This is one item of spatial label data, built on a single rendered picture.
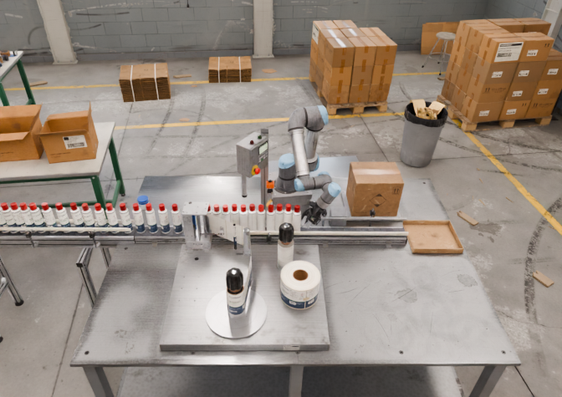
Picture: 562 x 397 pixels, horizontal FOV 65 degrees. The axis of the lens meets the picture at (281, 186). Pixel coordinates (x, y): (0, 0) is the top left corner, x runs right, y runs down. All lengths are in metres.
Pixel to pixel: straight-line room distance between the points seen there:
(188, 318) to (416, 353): 1.11
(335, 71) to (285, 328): 4.05
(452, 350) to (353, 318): 0.49
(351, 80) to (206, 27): 2.89
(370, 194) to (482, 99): 3.31
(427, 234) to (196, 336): 1.54
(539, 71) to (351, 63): 2.19
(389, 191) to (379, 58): 3.25
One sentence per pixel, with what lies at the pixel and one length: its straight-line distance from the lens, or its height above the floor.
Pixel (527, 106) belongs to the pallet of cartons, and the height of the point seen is 0.31.
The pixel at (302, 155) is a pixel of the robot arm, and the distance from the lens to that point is 2.54.
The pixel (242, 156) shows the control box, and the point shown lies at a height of 1.41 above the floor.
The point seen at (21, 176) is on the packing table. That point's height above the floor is 0.78.
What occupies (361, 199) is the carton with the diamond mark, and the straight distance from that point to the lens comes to 2.84.
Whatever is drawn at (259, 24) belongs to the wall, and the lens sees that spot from 7.70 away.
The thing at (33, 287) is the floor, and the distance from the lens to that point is 4.00.
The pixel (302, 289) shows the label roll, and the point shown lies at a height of 1.02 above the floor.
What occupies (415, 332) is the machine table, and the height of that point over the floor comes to 0.83.
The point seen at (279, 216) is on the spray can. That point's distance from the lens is 2.61.
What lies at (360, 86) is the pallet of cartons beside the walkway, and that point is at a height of 0.37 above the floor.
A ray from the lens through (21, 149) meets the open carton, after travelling 3.94.
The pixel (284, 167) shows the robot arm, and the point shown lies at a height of 1.11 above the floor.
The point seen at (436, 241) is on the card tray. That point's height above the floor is 0.83.
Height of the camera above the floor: 2.71
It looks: 37 degrees down
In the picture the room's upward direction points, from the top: 2 degrees clockwise
